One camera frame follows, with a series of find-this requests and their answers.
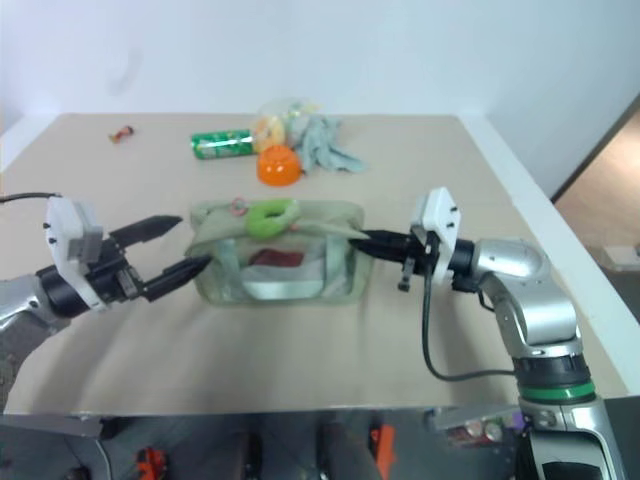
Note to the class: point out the orange red tool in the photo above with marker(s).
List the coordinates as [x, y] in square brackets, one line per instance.
[384, 447]
[152, 461]

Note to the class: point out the grey metal table bracket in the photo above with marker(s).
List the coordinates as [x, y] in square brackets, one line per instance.
[460, 415]

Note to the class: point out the clear plastic bag of items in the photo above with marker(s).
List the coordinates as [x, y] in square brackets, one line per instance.
[272, 122]

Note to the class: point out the grey crumpled cloth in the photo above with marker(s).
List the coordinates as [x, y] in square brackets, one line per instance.
[320, 147]

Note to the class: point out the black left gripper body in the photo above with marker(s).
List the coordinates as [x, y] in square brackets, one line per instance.
[112, 274]

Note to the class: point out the white box on floor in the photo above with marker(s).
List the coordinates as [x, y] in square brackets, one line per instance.
[622, 256]

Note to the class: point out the green soda can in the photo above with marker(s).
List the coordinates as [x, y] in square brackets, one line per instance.
[222, 144]

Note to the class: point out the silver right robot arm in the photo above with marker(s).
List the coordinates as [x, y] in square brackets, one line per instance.
[540, 310]

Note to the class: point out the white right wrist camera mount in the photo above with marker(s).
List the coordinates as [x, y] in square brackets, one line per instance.
[440, 220]

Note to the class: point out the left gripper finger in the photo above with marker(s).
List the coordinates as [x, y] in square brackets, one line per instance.
[175, 277]
[147, 230]

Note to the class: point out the green mesh zip pouch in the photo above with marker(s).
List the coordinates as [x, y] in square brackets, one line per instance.
[325, 220]

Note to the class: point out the dark red item inside pouch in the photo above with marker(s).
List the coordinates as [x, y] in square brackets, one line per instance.
[275, 257]

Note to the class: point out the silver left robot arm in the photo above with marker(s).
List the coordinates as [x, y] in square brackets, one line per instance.
[20, 300]

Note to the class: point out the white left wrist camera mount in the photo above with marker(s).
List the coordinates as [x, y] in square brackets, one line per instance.
[65, 225]

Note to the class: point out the orange plastic bowl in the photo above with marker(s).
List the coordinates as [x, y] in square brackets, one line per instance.
[279, 167]

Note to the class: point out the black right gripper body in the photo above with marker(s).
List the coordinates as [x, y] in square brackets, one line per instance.
[422, 250]

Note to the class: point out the small red candy wrapper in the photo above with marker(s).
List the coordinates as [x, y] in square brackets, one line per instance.
[122, 134]

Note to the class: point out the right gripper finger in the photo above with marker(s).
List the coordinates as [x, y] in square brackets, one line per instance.
[387, 252]
[395, 238]

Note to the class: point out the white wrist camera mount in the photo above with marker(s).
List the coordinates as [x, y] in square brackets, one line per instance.
[65, 225]
[440, 220]

